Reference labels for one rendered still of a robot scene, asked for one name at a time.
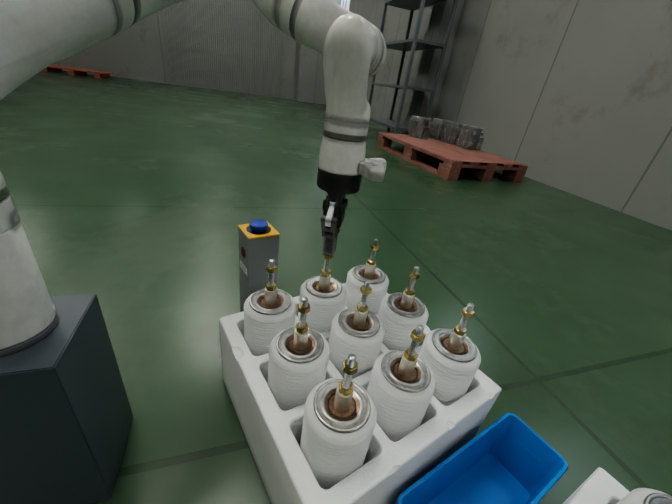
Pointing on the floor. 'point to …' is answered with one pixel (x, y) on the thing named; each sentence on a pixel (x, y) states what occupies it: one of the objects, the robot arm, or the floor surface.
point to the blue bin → (492, 469)
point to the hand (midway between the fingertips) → (330, 243)
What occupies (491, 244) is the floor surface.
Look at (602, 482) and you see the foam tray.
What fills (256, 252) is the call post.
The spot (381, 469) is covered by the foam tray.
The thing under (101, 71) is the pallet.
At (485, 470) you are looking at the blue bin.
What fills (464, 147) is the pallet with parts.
